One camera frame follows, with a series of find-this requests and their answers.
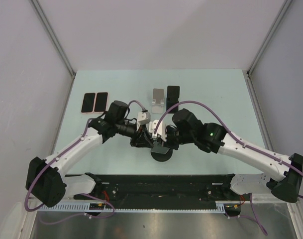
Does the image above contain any silver folding phone stand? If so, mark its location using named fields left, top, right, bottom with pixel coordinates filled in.
left=152, top=88, right=165, bottom=114

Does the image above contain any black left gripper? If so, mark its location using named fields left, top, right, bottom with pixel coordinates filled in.
left=115, top=119, right=152, bottom=147

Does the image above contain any white slotted cable duct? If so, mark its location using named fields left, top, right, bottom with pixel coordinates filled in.
left=39, top=201, right=240, bottom=213

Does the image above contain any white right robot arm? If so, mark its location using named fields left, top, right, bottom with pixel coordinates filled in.
left=167, top=109, right=303, bottom=203

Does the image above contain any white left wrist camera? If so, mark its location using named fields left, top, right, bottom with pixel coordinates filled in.
left=136, top=110, right=151, bottom=131

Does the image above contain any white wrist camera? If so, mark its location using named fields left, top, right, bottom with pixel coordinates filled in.
left=136, top=110, right=151, bottom=131
left=148, top=120, right=168, bottom=142

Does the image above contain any black folding phone stand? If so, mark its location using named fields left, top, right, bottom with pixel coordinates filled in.
left=166, top=86, right=180, bottom=110

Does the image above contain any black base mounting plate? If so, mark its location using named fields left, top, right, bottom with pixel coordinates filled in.
left=89, top=174, right=249, bottom=206

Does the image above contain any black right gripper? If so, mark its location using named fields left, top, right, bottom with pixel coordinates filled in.
left=157, top=126, right=195, bottom=151

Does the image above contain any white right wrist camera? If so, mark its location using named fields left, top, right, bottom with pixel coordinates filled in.
left=148, top=120, right=168, bottom=142

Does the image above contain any pink cased smartphone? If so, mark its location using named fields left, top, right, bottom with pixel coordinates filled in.
left=94, top=92, right=108, bottom=113
left=81, top=93, right=96, bottom=114

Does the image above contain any black round base phone stand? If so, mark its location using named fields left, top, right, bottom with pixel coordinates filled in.
left=151, top=149, right=173, bottom=162

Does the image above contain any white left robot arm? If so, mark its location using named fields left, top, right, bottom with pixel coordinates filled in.
left=24, top=101, right=152, bottom=212

